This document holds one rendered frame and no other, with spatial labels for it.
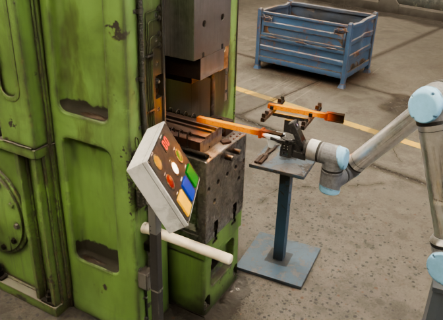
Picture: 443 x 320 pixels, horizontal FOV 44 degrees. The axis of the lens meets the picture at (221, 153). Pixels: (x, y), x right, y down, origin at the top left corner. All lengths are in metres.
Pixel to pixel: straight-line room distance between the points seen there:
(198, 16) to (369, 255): 1.93
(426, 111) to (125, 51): 1.10
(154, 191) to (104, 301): 1.13
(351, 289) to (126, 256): 1.32
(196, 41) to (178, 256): 1.12
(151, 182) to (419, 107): 0.95
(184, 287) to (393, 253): 1.37
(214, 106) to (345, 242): 1.33
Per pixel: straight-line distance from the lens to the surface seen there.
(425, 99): 1.98
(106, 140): 2.32
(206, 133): 2.50
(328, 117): 2.84
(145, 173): 1.82
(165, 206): 1.87
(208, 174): 2.45
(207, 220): 2.58
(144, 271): 2.60
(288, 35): 6.42
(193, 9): 2.21
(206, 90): 2.76
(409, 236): 3.77
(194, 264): 2.77
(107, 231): 2.66
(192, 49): 2.25
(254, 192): 4.00
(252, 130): 2.41
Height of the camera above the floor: 2.03
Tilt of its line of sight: 27 degrees down
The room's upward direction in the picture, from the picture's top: 2 degrees clockwise
